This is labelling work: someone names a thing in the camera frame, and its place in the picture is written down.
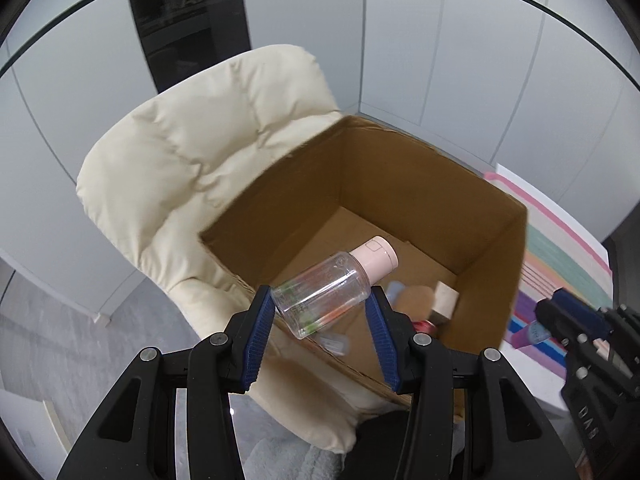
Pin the clear bottle with pink cap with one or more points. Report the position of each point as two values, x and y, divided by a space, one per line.
325 295

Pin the white fleece garment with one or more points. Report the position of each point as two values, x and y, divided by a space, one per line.
300 460

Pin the striped tablecloth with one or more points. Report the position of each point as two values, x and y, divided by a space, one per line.
545 385

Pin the clear contact lens case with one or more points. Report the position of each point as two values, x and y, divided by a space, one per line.
336 343

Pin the cream padded chair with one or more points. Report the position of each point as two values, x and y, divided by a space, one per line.
200 135

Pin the person's left leg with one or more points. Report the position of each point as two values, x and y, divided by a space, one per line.
385 440

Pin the small beige box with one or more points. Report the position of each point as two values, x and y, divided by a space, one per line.
445 302

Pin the striped colourful cloth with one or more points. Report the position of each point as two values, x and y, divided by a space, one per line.
555 260

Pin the black built-in oven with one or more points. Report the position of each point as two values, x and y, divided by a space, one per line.
190 20

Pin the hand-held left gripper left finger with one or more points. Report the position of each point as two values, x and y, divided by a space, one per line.
257 340

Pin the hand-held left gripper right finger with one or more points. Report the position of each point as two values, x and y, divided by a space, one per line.
382 345

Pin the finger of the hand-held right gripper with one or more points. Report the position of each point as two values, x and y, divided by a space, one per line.
565 307

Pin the beige powder puff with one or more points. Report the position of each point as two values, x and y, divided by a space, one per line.
414 302

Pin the brown cardboard box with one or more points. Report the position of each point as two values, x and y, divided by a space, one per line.
300 185

